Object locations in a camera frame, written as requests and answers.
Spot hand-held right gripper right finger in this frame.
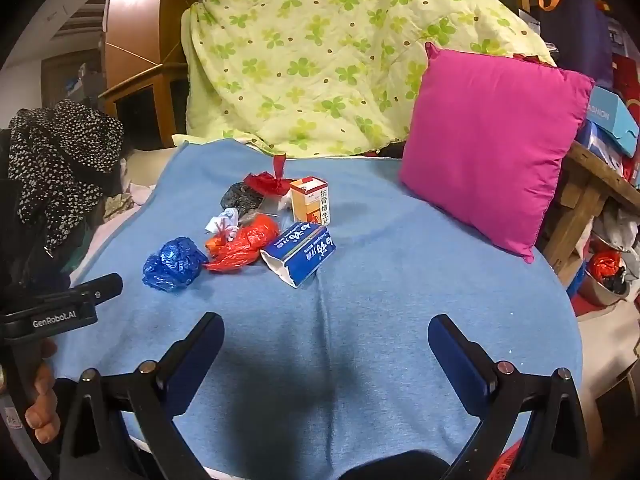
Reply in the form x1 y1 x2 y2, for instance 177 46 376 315
427 314 591 480

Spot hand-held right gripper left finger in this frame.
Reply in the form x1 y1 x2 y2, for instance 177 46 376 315
59 311 226 480

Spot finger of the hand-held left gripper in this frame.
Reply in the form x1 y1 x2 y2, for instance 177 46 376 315
67 273 124 306

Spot blue plastic bag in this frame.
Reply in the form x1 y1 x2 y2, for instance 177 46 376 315
142 237 209 292

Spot red plastic basket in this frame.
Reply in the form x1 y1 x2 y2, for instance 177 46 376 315
487 440 526 480

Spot orange bundle with red mesh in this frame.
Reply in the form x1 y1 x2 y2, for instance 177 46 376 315
205 214 280 273

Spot white blue wrapper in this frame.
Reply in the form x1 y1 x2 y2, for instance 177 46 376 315
204 208 240 235

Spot blue white carton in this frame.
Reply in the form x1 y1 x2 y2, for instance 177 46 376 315
260 221 337 288

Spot grey plastic bag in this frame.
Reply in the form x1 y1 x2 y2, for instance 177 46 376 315
220 182 266 221

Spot clear plastic container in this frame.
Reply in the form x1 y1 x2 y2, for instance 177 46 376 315
261 194 293 221

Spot red ribbon bow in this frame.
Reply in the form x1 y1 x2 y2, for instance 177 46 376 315
243 154 296 196

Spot orange white medicine box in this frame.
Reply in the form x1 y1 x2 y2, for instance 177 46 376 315
290 176 332 226

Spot person's left hand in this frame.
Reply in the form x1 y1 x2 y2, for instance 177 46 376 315
25 339 61 444

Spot floral cloth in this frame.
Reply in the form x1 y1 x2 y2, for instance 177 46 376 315
102 192 135 222

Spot cream pillow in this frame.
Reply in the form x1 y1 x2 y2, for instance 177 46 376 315
122 147 178 196

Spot light blue blanket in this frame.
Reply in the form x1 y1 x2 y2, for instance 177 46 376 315
52 140 583 480

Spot black white dotted garment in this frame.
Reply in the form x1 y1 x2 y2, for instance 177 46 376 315
7 100 125 241

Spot metal bowl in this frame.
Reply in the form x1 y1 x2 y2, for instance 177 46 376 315
582 250 637 307

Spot red plastic bag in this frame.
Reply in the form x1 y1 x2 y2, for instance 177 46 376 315
591 252 624 277

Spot wooden bench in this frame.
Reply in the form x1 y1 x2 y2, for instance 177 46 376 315
542 140 640 286

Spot magenta pillow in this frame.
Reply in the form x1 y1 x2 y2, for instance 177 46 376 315
398 41 596 264

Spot wooden cabinet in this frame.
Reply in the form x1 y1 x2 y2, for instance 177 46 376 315
97 0 201 151

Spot blue shoe box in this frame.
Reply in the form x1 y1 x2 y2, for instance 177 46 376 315
585 85 640 158

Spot green clover print quilt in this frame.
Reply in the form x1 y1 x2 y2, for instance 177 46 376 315
181 0 558 158

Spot dark purple bag orange handles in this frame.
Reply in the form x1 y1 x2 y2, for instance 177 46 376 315
537 0 616 91

